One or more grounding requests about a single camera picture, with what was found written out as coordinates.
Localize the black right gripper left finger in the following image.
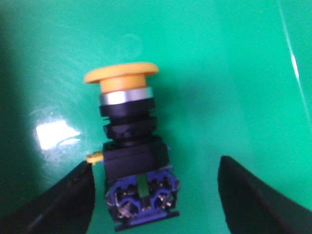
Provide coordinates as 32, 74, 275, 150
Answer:
0, 161, 95, 234

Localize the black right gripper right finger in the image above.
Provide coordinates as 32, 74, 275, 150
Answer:
217, 156, 312, 234

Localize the yellow mushroom push button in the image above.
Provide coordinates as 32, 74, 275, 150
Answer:
84, 62, 179, 231

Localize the green plastic tray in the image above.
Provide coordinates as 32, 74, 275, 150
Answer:
0, 0, 312, 234

